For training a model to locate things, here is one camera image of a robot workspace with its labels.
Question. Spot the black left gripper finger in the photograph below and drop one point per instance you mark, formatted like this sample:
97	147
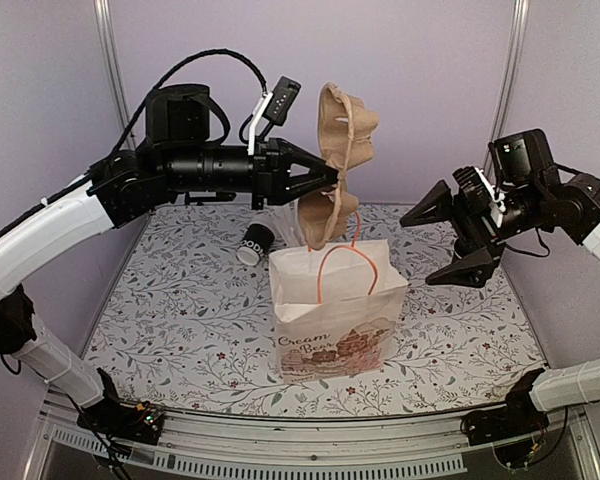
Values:
291	154
300	185

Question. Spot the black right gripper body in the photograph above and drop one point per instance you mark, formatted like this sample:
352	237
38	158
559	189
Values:
483	229

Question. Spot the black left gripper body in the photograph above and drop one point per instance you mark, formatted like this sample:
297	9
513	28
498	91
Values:
264	180

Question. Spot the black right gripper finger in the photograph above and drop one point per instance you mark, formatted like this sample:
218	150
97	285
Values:
468	268
437	206

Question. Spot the brown cardboard cup carrier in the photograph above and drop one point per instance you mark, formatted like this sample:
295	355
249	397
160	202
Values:
345	127

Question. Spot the black white paper coffee cup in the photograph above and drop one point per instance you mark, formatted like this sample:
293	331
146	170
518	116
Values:
255	244

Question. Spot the white paper takeout bag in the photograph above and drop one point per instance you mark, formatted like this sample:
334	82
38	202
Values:
336	309

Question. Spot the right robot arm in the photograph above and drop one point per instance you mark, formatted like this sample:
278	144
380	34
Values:
530	192

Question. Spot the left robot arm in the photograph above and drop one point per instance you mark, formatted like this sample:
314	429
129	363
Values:
178	156

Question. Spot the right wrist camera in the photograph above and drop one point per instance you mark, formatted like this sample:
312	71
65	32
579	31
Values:
479	195

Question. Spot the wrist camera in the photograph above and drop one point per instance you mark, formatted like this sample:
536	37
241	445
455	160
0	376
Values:
270	111
479	195

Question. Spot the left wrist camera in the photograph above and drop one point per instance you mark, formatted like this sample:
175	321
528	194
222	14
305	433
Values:
270	111

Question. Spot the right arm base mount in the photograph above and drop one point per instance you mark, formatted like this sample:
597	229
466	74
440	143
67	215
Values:
504	423

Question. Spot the aluminium front rail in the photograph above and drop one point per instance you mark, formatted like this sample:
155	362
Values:
213	446

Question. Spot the right aluminium frame post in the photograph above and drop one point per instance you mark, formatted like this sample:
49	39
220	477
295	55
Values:
512	63

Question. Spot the aluminium frame post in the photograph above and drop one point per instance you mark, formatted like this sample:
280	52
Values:
107	41
512	63

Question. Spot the left aluminium frame post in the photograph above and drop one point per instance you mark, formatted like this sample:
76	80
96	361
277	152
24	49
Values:
107	41

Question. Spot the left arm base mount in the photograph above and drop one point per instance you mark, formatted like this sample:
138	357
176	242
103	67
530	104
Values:
142	423

